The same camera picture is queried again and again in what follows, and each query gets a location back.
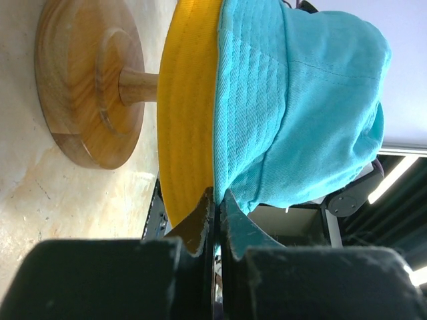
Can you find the turquoise bucket hat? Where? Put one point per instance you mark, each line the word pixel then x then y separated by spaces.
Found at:
pixel 297 113

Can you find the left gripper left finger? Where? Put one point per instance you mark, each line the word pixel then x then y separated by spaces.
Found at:
pixel 192 293

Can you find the wooden hat stand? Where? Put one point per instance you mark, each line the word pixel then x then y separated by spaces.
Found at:
pixel 91 80

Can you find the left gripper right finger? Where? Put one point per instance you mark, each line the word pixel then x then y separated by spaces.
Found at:
pixel 249 265

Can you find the orange bucket hat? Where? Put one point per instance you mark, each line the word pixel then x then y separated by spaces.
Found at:
pixel 185 106

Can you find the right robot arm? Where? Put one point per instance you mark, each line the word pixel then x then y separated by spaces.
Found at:
pixel 346 201

